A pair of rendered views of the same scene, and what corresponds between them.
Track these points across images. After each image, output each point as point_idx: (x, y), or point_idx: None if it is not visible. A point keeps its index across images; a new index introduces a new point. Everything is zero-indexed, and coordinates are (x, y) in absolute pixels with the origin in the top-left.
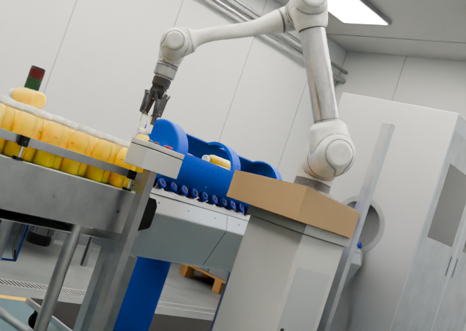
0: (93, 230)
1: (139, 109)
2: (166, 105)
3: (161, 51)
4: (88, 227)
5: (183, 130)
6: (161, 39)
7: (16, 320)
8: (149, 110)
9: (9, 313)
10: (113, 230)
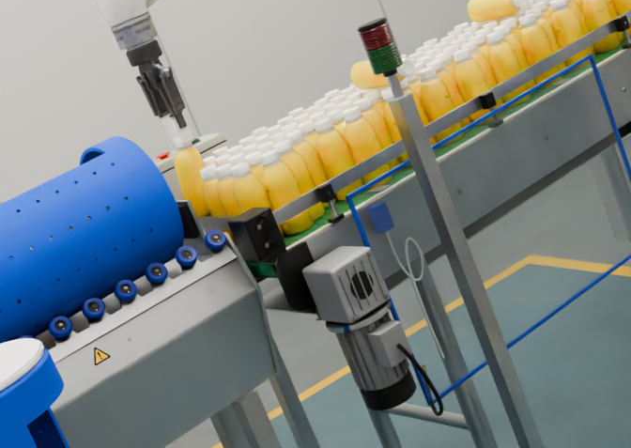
0: (283, 306)
1: (184, 104)
2: (144, 93)
3: None
4: (290, 308)
5: (81, 158)
6: None
7: (406, 403)
8: (167, 106)
9: (420, 407)
10: (257, 279)
